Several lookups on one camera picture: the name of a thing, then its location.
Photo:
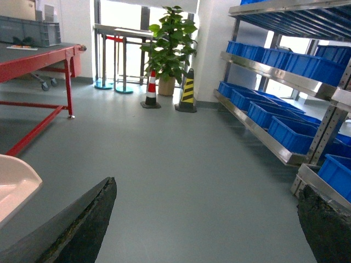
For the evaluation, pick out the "red metal table frame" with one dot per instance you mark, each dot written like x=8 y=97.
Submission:
x=62 y=58

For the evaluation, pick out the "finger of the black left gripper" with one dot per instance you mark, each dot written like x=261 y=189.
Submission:
x=73 y=235

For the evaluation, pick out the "beige plastic dustpan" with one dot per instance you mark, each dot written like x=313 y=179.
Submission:
x=19 y=183

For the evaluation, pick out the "yellow black traffic cone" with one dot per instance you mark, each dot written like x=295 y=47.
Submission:
x=186 y=103

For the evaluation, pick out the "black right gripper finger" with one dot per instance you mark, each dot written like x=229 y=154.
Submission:
x=325 y=224

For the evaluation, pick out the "steel flow rack shelf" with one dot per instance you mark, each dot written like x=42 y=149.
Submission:
x=328 y=20

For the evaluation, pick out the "steel barrier stand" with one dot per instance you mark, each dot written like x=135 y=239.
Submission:
x=120 y=37

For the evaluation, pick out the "grey plastic crate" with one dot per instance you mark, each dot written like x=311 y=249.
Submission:
x=43 y=34

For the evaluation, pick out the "green potted plant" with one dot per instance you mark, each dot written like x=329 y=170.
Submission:
x=170 y=49

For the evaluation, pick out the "red white traffic cone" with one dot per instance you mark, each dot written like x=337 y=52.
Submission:
x=151 y=99

